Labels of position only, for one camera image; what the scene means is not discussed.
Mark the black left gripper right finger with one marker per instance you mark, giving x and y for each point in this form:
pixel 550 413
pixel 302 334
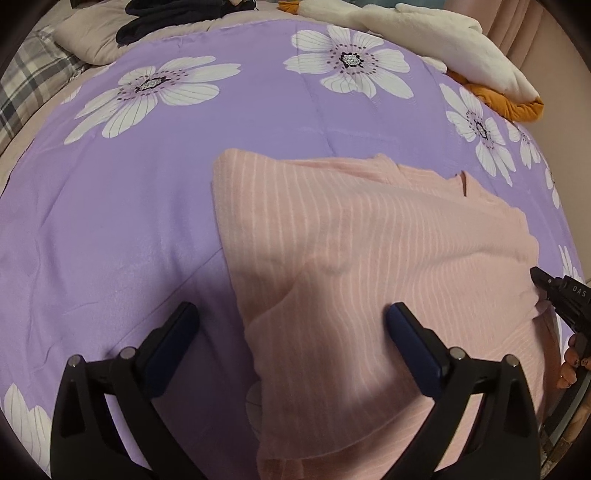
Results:
pixel 503 441

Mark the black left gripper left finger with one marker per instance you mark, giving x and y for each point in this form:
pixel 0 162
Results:
pixel 105 425

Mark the pink striped knit garment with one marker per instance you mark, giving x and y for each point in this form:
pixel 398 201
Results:
pixel 316 250

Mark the dark navy clothes pile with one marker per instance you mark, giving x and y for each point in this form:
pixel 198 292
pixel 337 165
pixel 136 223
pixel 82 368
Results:
pixel 150 16

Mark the right hand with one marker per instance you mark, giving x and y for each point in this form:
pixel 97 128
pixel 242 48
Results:
pixel 572 362

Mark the purple floral duvet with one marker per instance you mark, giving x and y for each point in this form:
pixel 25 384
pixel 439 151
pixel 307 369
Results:
pixel 108 220

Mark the pink curtain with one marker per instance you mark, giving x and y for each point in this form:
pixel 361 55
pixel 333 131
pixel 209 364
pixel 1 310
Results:
pixel 530 36

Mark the white plush goose toy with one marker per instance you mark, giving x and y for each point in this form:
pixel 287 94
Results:
pixel 454 42

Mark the grey plaid pillow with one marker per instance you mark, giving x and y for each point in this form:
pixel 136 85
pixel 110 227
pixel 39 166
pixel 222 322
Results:
pixel 38 71

